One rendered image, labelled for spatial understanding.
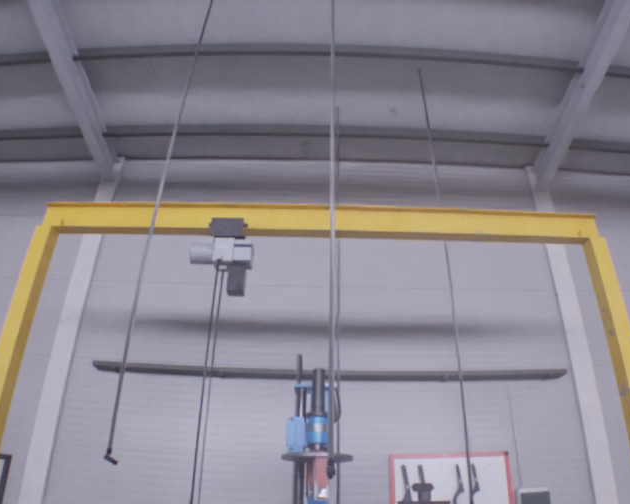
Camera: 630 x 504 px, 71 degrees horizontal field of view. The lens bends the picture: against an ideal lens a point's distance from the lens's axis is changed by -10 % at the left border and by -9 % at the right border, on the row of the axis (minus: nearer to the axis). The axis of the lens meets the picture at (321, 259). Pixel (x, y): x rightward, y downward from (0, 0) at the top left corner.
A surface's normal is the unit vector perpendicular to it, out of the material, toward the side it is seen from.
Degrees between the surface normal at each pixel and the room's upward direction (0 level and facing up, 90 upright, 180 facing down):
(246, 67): 173
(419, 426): 90
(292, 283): 90
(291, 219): 90
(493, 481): 90
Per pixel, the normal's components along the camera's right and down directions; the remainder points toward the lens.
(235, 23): -0.01, 0.81
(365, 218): 0.02, -0.49
